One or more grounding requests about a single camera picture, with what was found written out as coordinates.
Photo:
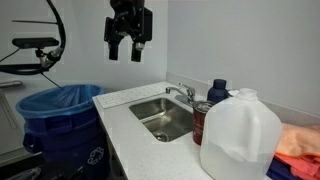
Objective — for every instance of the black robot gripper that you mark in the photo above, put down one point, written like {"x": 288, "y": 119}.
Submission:
{"x": 133, "y": 20}

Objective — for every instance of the chrome tap faucet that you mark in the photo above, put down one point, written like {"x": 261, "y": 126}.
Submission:
{"x": 188, "y": 91}

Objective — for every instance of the white keyboard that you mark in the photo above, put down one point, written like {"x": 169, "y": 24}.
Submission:
{"x": 133, "y": 94}

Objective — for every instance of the stainless steel sink basin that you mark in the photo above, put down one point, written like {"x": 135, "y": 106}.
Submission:
{"x": 166, "y": 116}

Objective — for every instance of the blue plastic bin liner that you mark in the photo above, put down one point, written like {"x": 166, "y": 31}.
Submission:
{"x": 56, "y": 98}

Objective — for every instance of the dark blue bottle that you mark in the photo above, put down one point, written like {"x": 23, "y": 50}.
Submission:
{"x": 217, "y": 93}

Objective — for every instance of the blue recycling bin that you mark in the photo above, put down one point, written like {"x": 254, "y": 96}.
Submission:
{"x": 66, "y": 140}

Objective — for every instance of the translucent plastic gallon jug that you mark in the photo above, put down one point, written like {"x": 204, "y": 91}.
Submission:
{"x": 240, "y": 133}

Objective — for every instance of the orange cloth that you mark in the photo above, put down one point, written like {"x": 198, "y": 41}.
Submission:
{"x": 298, "y": 140}

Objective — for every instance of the dark blue cloth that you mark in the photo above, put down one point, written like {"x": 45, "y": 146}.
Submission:
{"x": 278, "y": 171}

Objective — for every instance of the red cloth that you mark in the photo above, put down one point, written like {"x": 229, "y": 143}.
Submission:
{"x": 306, "y": 165}

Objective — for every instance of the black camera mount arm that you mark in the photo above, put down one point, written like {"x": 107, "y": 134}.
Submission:
{"x": 40, "y": 53}

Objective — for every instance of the black bar-shaped camera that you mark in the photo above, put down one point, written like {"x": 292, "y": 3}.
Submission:
{"x": 35, "y": 42}

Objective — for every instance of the grey wall handrail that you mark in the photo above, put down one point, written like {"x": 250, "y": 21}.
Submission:
{"x": 10, "y": 83}

